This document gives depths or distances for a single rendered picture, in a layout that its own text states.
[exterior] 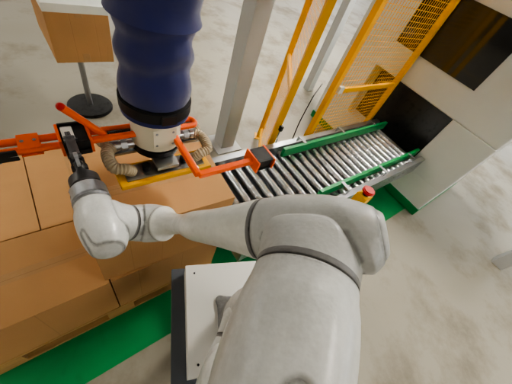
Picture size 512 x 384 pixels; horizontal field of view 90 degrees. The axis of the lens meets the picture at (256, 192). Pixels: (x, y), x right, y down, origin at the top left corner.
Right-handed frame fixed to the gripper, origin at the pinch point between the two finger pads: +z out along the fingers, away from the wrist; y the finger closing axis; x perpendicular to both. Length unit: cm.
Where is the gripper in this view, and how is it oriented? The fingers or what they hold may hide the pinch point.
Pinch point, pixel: (69, 139)
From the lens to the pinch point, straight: 98.1
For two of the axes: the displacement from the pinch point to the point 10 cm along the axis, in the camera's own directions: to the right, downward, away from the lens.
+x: 7.9, -2.8, 5.4
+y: -2.8, 6.1, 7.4
